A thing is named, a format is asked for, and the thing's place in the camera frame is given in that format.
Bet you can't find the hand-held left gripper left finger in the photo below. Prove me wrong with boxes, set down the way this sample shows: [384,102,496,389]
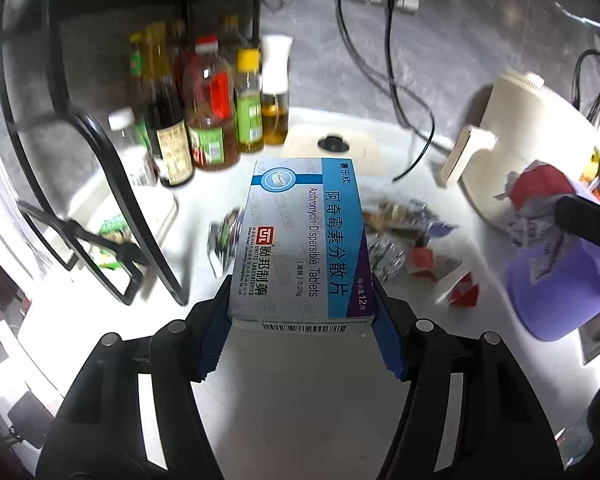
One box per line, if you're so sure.
[37,275,237,480]

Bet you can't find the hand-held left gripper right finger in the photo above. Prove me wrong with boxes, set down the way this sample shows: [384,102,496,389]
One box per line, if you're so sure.
[370,275,567,480]

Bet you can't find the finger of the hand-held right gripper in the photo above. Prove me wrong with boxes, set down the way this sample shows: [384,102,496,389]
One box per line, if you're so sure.
[552,195,600,262]

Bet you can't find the red wrapper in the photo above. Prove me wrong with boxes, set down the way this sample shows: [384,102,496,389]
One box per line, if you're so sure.
[495,160,581,222]

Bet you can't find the purple plastic bin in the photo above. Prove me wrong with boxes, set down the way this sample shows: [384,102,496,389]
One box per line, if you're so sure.
[505,195,600,343]

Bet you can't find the blue white medicine box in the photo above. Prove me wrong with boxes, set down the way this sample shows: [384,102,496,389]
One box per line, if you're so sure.
[227,156,381,333]

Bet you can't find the crumpled silver foil wrapper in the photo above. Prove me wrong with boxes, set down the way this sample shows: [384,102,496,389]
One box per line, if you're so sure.
[367,237,409,282]

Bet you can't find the red white carton scrap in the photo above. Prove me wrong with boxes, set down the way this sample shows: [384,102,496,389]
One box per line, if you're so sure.
[407,246,464,279]
[434,270,482,309]

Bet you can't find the dark printed wrapper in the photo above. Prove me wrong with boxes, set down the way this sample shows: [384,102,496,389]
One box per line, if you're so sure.
[207,205,247,279]

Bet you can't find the white air fryer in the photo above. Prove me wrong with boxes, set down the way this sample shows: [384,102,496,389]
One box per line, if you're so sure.
[440,70,600,237]

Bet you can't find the blue wrapper scrap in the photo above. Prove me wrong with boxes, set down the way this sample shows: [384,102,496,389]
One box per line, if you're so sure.
[420,217,457,242]

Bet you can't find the brown crumpled wrapper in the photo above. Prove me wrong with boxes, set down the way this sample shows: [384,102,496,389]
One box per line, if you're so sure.
[362,200,431,242]

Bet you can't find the green packet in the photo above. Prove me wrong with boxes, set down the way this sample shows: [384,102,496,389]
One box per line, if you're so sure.
[97,214,136,270]

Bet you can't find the dark sauce bottle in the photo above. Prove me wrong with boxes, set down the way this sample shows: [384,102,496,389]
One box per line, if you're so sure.
[142,22,195,189]

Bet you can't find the white kitchen scale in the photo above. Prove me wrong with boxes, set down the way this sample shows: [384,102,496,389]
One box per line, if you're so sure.
[282,127,383,177]

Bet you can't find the red label oil bottle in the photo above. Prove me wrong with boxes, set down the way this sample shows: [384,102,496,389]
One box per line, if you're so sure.
[182,35,241,172]

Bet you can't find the yellow cap green label bottle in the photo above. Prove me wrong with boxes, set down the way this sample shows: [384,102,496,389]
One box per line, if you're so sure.
[235,47,267,154]

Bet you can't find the green label glass bottle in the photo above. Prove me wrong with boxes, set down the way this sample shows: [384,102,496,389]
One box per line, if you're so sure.
[127,32,153,111]

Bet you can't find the looped black cable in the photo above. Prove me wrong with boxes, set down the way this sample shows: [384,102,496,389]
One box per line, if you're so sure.
[572,49,600,127]

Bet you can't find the black wire rack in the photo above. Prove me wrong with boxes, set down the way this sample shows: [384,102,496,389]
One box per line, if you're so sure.
[0,0,261,307]

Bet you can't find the black power cable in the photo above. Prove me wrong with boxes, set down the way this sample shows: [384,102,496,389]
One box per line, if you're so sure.
[330,0,421,133]
[380,0,437,183]

